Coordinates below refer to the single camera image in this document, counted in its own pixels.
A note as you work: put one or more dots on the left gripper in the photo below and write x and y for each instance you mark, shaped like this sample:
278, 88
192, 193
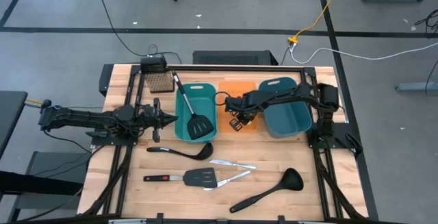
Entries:
147, 119

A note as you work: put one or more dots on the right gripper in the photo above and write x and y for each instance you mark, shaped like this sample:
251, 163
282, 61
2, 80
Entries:
244, 102

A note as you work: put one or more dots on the black slotted spatula steel shaft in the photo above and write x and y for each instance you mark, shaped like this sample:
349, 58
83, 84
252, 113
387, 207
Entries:
200, 126

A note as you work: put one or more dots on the silver butter knife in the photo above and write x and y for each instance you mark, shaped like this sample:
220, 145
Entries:
222, 163
219, 183

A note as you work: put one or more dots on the black slotted spatula red button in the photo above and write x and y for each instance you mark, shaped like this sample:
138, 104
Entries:
200, 177

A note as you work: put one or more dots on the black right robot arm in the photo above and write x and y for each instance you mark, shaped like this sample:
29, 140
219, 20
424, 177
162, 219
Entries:
291, 95

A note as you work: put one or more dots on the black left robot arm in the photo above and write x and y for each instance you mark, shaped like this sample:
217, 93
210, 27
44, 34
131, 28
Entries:
85, 118

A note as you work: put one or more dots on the orange plastic bin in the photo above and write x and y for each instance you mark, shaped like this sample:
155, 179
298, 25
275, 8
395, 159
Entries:
236, 88

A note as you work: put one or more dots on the light teal plastic bin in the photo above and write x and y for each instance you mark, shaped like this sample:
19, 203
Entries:
202, 97

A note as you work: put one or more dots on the dark blue-green plastic bin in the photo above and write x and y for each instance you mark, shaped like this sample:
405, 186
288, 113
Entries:
287, 118

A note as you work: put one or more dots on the black computer tower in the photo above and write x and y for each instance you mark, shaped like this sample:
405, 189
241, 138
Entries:
232, 58

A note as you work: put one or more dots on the black corner plate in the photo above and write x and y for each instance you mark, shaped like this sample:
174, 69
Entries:
106, 80

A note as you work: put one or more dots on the silver aluminium bar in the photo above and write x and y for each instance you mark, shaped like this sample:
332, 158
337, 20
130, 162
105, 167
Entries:
313, 222
126, 221

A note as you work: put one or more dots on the black desk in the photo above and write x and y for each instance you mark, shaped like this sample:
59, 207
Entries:
10, 114

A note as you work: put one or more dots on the black aluminium table frame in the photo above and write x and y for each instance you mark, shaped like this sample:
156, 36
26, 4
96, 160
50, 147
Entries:
239, 68

